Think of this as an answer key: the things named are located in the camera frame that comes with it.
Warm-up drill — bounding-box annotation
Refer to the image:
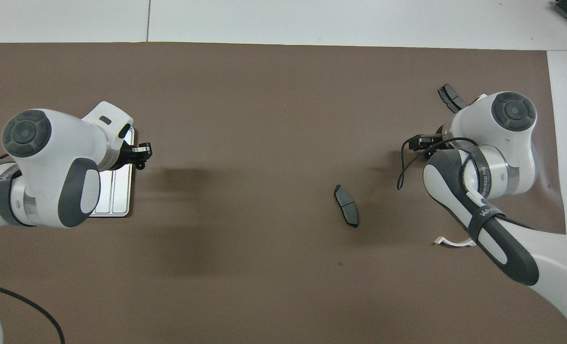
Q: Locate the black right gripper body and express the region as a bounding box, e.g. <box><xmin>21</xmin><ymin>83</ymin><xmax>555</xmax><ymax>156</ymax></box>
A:
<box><xmin>417</xmin><ymin>135</ymin><xmax>451</xmax><ymax>151</ymax></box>

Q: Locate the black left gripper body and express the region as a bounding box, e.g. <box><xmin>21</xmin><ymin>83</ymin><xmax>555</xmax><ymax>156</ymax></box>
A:
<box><xmin>120</xmin><ymin>145</ymin><xmax>145</xmax><ymax>171</ymax></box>

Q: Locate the silver metal tray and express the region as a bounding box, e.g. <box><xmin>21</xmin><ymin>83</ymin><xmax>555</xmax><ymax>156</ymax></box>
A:
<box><xmin>88</xmin><ymin>127</ymin><xmax>135</xmax><ymax>218</ymax></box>

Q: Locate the short dark grey brake pad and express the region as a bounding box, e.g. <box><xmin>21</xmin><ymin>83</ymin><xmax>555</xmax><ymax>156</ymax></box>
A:
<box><xmin>438</xmin><ymin>84</ymin><xmax>466</xmax><ymax>111</ymax></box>

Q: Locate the long dark grey brake pad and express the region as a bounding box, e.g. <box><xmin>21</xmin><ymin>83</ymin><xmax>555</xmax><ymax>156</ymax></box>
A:
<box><xmin>333</xmin><ymin>184</ymin><xmax>359</xmax><ymax>228</ymax></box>

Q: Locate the brown paper mat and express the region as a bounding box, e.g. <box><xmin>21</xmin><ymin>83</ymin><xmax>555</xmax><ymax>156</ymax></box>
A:
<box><xmin>0</xmin><ymin>42</ymin><xmax>567</xmax><ymax>344</ymax></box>

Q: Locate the white curved plastic bracket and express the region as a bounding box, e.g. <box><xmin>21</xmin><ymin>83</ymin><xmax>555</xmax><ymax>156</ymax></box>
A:
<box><xmin>434</xmin><ymin>236</ymin><xmax>477</xmax><ymax>247</ymax></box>

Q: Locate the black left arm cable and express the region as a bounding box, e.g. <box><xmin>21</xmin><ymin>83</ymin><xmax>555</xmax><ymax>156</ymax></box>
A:
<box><xmin>0</xmin><ymin>281</ymin><xmax>65</xmax><ymax>344</ymax></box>

